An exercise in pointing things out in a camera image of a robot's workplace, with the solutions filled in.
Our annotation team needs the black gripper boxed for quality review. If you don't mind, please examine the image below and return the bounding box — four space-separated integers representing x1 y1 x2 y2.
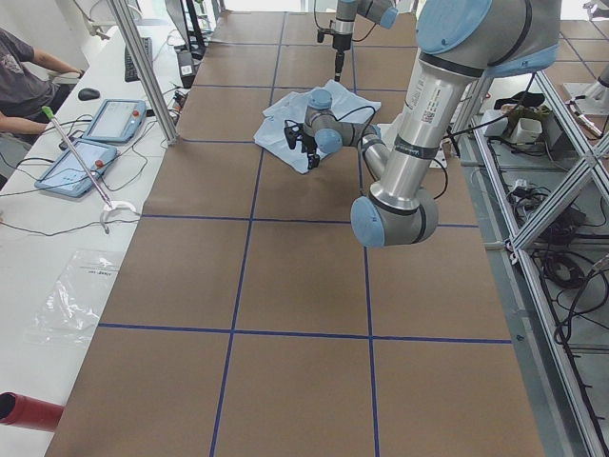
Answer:
284 119 319 170
317 28 352 82

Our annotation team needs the light blue striped shirt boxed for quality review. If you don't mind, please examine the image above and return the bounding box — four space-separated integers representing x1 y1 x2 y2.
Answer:
253 81 382 174

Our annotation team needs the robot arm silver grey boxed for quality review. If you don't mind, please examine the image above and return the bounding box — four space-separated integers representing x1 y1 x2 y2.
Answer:
314 0 399 82
284 1 561 248

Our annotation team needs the blue teach pendant far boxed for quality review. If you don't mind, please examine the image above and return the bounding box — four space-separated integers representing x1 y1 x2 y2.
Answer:
82 99 147 145

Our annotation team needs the blue teach pendant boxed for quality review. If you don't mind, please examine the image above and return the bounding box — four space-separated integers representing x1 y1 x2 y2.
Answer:
34 139 118 198
82 99 147 145

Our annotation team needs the black keyboard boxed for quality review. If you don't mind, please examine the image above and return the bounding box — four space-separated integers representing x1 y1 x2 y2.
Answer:
123 36 153 83

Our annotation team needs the black computer mouse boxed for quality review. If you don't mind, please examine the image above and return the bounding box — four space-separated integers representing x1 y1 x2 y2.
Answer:
77 88 101 101

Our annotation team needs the blue teach pendant near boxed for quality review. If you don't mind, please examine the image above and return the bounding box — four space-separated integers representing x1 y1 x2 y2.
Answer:
34 139 118 198

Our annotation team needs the metal rod with green tip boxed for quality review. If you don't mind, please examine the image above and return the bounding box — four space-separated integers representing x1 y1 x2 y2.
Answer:
42 106 110 207

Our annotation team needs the clear plastic bag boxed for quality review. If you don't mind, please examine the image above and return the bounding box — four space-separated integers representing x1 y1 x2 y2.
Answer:
25 249 125 348

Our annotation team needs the seated person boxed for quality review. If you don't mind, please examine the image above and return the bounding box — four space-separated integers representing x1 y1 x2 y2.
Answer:
1 30 85 145

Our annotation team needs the red cylinder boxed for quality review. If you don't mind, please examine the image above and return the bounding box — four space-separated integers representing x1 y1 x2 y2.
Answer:
1 392 64 432

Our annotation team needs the aluminium frame post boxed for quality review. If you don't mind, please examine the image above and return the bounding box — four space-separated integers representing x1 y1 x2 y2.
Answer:
108 0 178 146

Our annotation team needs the aluminium frame rail structure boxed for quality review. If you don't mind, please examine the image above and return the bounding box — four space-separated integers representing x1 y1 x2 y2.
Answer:
461 62 608 456

